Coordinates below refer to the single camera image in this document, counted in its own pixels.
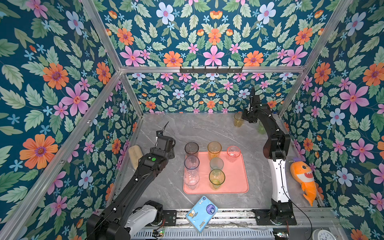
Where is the amber plastic cup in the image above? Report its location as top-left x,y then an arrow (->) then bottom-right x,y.
234,112 -> 244,128

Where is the dark grey plastic cup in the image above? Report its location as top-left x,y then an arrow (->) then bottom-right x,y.
185,142 -> 200,157

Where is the blue translucent plastic cup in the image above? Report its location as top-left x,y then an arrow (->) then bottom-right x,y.
184,156 -> 200,171

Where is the clear plastic cup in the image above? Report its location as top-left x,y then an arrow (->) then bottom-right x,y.
184,170 -> 200,190

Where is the pink plastic cup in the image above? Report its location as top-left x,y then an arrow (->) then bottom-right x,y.
227,146 -> 241,163

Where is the yellow plastic cup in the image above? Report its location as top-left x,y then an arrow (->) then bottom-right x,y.
207,142 -> 222,160

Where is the teal plastic cup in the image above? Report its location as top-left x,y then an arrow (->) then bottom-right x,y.
210,157 -> 224,170

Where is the olive green plastic cup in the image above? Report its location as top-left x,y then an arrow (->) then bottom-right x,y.
209,169 -> 226,190

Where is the pink rectangular tray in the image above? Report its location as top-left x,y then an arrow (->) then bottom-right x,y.
183,151 -> 249,195

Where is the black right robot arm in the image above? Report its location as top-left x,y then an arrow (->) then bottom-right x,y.
242,89 -> 295,225

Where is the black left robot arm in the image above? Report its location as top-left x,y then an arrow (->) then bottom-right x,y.
87,132 -> 176,240

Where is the light green plastic cup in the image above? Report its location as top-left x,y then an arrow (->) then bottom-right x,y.
258,121 -> 266,135

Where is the beige sponge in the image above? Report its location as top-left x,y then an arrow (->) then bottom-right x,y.
128,145 -> 143,170

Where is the orange plush toy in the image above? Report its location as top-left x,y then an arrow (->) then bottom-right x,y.
290,162 -> 318,207

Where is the blue cartoon box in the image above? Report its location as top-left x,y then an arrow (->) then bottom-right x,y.
186,196 -> 219,233

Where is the white clock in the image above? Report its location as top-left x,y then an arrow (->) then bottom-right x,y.
312,229 -> 336,240

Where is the black hook rail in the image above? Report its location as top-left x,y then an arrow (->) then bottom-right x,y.
179,66 -> 243,75

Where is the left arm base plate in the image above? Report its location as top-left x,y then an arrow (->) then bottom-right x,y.
162,210 -> 178,227

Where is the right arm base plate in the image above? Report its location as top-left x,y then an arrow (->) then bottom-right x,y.
252,209 -> 297,226

